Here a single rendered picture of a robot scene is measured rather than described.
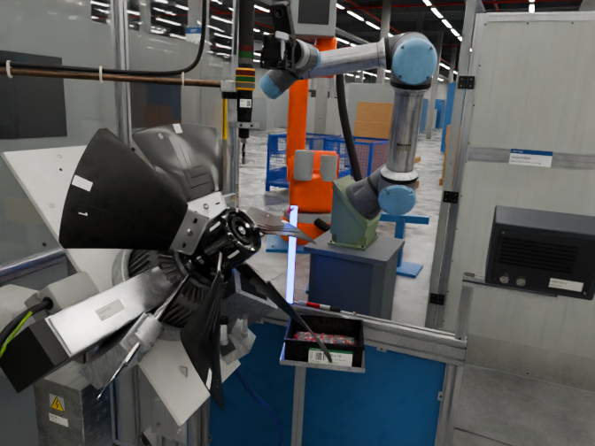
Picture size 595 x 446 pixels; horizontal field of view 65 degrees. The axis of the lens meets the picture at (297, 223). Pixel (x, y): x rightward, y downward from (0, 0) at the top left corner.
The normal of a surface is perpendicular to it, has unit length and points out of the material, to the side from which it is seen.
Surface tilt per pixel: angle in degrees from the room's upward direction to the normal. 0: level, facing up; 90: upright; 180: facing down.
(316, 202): 90
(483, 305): 90
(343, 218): 90
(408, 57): 99
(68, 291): 50
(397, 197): 114
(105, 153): 71
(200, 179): 45
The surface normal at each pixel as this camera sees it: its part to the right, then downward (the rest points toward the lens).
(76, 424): -0.36, 0.22
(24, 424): 0.93, 0.14
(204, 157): 0.22, -0.58
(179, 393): 0.75, -0.52
